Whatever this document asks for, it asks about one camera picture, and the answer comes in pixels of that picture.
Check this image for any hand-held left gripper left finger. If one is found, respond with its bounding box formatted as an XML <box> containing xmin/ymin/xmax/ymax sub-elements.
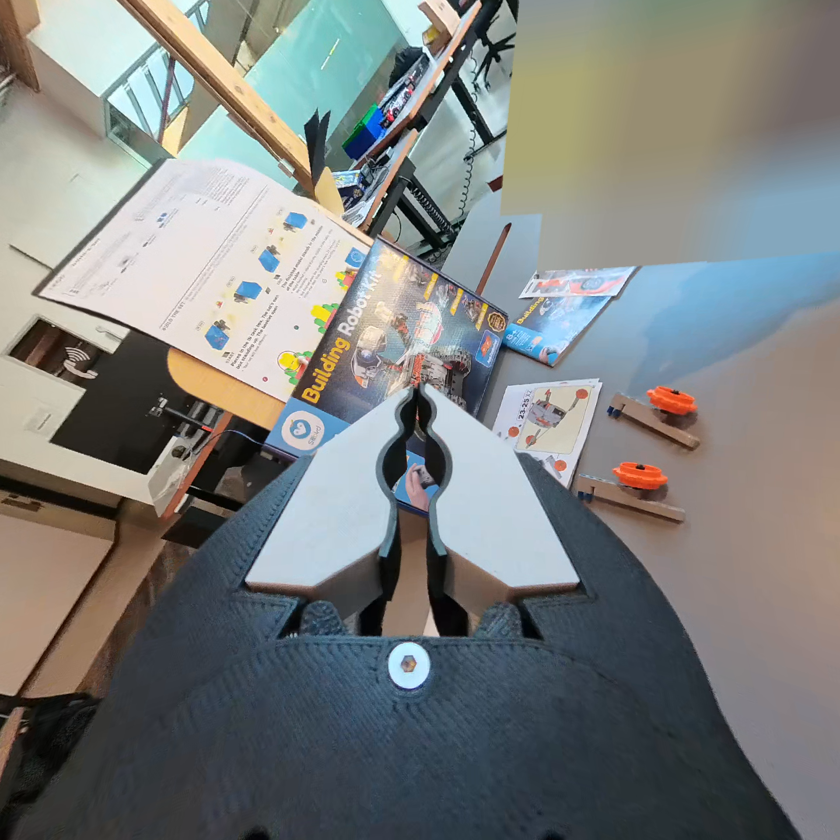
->
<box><xmin>245</xmin><ymin>386</ymin><xmax>419</xmax><ymax>619</ymax></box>

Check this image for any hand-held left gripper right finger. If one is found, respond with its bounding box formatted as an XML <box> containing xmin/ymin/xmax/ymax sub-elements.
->
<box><xmin>419</xmin><ymin>382</ymin><xmax>581</xmax><ymax>619</ymax></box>

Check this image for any orange wheel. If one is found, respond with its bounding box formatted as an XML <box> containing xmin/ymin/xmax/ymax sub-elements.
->
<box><xmin>607</xmin><ymin>385</ymin><xmax>701</xmax><ymax>451</ymax></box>
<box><xmin>573</xmin><ymin>461</ymin><xmax>686</xmax><ymax>525</ymax></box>

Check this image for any grey desk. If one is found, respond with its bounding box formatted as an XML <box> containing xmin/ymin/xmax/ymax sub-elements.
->
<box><xmin>384</xmin><ymin>190</ymin><xmax>840</xmax><ymax>840</ymax></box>

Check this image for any wooden background desk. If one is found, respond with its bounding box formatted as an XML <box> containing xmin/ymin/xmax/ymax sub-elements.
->
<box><xmin>341</xmin><ymin>0</ymin><xmax>508</xmax><ymax>253</ymax></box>

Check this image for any white instruction booklet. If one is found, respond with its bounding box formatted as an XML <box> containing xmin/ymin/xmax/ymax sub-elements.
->
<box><xmin>492</xmin><ymin>378</ymin><xmax>602</xmax><ymax>490</ymax></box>

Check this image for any blue printed leaflet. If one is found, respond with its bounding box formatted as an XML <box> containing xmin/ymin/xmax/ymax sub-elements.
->
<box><xmin>504</xmin><ymin>295</ymin><xmax>614</xmax><ymax>367</ymax></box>

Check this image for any blue robot kit box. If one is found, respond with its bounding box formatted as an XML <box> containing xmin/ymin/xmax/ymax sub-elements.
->
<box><xmin>262</xmin><ymin>238</ymin><xmax>509</xmax><ymax>514</ymax></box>

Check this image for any black phone sign panel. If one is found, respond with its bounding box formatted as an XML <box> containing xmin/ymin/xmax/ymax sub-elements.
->
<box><xmin>7</xmin><ymin>315</ymin><xmax>204</xmax><ymax>475</ymax></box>

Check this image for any grey orange printed sheet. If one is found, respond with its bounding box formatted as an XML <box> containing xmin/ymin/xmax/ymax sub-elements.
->
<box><xmin>520</xmin><ymin>266</ymin><xmax>637</xmax><ymax>300</ymax></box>

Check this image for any brown wooden strip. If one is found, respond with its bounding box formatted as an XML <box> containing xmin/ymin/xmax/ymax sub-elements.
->
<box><xmin>476</xmin><ymin>223</ymin><xmax>513</xmax><ymax>296</ymax></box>

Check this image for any white poster with blocks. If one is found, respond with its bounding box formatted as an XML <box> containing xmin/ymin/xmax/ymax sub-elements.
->
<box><xmin>38</xmin><ymin>157</ymin><xmax>374</xmax><ymax>435</ymax></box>

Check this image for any black bag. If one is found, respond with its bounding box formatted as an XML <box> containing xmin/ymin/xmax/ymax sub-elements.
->
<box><xmin>0</xmin><ymin>692</ymin><xmax>99</xmax><ymax>828</ymax></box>

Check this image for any blue green toy box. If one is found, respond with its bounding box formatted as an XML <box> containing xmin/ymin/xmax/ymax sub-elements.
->
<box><xmin>343</xmin><ymin>104</ymin><xmax>387</xmax><ymax>160</ymax></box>

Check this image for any black office chair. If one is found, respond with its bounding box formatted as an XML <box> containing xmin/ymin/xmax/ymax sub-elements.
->
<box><xmin>472</xmin><ymin>0</ymin><xmax>518</xmax><ymax>89</ymax></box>

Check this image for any black coiled cable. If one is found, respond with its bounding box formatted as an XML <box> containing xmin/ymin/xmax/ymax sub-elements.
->
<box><xmin>459</xmin><ymin>121</ymin><xmax>479</xmax><ymax>221</ymax></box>

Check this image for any wooden post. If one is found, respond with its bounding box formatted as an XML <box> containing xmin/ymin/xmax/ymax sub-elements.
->
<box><xmin>118</xmin><ymin>0</ymin><xmax>319</xmax><ymax>194</ymax></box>

